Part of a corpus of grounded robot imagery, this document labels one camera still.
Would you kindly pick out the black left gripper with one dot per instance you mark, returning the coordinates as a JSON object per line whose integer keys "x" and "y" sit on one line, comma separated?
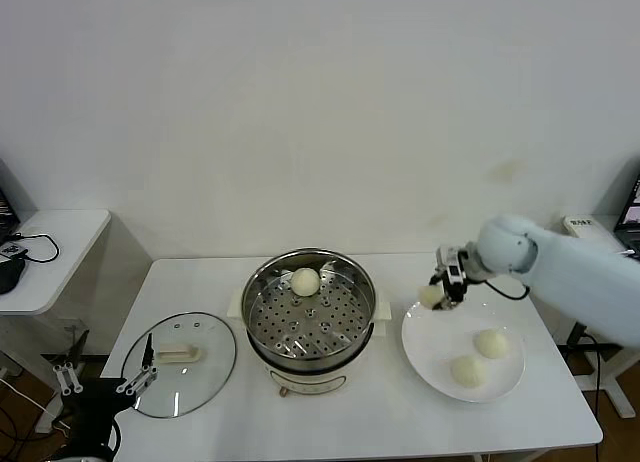
{"x": 95, "y": 402}

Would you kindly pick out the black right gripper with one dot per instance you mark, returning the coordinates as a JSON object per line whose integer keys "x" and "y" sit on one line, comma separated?
{"x": 455, "y": 293}

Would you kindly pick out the white steamed baozi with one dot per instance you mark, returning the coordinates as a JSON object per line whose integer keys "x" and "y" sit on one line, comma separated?
{"x": 468, "y": 371}
{"x": 491, "y": 343}
{"x": 305, "y": 281}
{"x": 430, "y": 296}

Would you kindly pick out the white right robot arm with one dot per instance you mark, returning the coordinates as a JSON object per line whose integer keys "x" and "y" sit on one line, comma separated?
{"x": 575, "y": 277}

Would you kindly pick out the steel steamer pot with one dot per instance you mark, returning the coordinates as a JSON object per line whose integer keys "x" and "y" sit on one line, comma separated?
{"x": 310, "y": 382}

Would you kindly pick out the stainless steel steamer basket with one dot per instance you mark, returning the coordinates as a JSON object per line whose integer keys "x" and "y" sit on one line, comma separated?
{"x": 257, "y": 292}

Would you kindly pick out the white round plate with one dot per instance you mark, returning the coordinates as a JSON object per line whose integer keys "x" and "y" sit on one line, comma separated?
{"x": 430, "y": 347}

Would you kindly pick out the white side table with mouse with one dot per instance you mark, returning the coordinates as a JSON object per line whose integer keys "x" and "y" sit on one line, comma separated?
{"x": 60, "y": 262}

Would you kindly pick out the black computer mouse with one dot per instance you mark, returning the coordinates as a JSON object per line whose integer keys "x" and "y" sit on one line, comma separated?
{"x": 10, "y": 277}

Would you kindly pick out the small black printed card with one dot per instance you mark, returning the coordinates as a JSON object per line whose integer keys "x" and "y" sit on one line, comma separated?
{"x": 11, "y": 251}

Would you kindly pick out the white printed label sticker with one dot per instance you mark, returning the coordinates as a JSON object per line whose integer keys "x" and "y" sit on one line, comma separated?
{"x": 580, "y": 223}

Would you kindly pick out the white side table with label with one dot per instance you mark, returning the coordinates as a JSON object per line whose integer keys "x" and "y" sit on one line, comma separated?
{"x": 602, "y": 234}

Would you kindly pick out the laptop with dark screen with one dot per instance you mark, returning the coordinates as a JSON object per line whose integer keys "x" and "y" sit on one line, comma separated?
{"x": 7, "y": 207}

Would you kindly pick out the laptop with pink screen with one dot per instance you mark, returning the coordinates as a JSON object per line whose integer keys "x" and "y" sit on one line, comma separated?
{"x": 631, "y": 212}

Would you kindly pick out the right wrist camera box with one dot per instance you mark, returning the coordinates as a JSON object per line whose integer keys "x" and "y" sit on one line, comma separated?
{"x": 452, "y": 262}

